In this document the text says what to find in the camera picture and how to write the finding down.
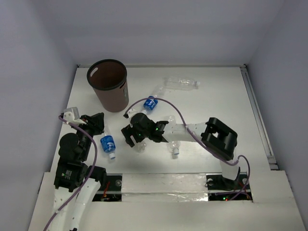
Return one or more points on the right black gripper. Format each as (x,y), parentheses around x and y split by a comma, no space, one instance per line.
(126,132)

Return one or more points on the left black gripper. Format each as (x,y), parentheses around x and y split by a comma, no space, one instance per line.
(94,122)

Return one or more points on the red label clear bottle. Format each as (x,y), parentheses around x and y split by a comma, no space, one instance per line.
(140,147)

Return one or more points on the blue label bottle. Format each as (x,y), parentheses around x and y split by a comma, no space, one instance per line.
(108,144)
(150,104)

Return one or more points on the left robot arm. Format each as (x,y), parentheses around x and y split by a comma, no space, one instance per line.
(75,183)

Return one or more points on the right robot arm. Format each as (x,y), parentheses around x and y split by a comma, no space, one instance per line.
(215,136)

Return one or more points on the brown plastic waste bin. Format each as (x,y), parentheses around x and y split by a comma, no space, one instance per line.
(108,78)

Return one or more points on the clear bottle blue cap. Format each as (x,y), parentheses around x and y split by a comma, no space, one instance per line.
(174,146)

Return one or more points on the clear bottle at back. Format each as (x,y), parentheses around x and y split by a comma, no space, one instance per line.
(181,83)

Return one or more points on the taped white front board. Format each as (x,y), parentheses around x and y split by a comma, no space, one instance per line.
(164,188)

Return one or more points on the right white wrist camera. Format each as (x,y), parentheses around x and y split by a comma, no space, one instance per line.
(130,113)

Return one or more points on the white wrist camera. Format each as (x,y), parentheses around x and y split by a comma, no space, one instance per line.
(71,115)
(130,113)

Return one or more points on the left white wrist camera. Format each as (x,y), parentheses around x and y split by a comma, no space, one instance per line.
(71,115)

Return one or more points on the aluminium rail right edge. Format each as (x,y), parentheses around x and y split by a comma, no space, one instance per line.
(259,120)

